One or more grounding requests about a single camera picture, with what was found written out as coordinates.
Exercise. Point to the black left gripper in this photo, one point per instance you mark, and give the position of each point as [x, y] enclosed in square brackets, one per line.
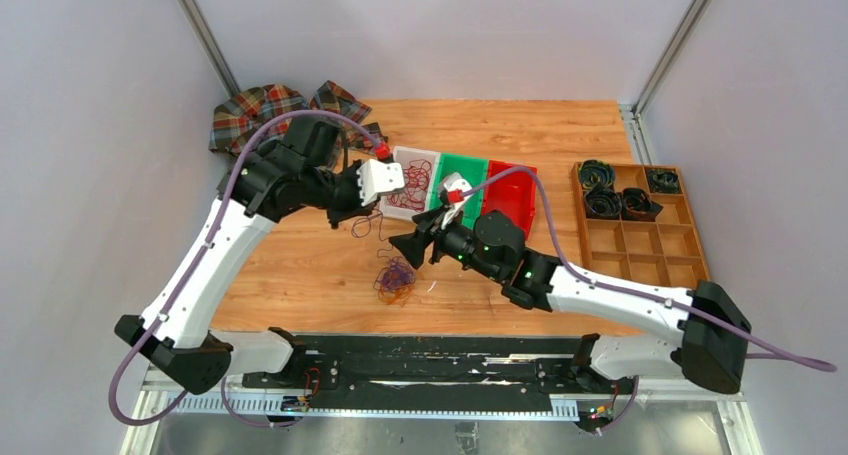
[355, 209]

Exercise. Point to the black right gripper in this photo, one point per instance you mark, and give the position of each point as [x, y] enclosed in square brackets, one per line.
[413, 245]

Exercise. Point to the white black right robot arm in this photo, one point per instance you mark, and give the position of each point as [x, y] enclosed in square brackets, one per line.
[697, 334]

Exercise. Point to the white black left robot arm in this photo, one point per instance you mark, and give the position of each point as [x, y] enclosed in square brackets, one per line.
[285, 166]

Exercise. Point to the white plastic bin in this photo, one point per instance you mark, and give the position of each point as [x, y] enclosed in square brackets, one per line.
[419, 168]

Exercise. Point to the red plastic bin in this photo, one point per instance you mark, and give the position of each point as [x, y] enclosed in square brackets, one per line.
[515, 197]

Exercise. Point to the plaid cloth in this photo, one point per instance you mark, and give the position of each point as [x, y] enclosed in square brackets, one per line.
[238, 118]

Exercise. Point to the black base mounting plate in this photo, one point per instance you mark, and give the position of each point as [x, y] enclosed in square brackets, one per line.
[444, 375]

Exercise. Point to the wooden compartment tray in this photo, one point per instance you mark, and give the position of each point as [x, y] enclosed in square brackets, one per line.
[635, 222]

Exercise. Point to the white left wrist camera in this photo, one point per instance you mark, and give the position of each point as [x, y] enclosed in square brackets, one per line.
[376, 179]

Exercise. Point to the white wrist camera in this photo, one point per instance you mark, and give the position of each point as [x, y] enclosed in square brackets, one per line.
[376, 179]
[453, 194]

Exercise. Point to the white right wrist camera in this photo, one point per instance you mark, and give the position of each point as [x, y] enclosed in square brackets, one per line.
[453, 194]

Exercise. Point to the right aluminium corner post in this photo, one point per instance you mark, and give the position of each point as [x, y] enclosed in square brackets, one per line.
[669, 55]

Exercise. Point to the aluminium corner post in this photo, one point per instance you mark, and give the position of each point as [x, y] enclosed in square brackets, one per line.
[203, 32]
[669, 55]

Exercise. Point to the left aluminium corner post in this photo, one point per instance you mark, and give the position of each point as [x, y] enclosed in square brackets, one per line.
[203, 32]

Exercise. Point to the aluminium frame rail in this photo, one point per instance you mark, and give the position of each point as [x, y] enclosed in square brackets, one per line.
[278, 406]

